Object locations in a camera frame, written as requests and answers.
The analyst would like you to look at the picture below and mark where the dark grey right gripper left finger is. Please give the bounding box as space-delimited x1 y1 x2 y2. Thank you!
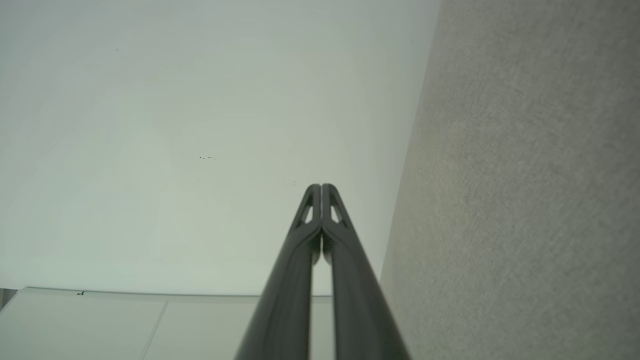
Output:
234 183 322 360

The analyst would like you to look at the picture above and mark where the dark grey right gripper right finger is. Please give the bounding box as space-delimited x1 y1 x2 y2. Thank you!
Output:
321 183 412 360

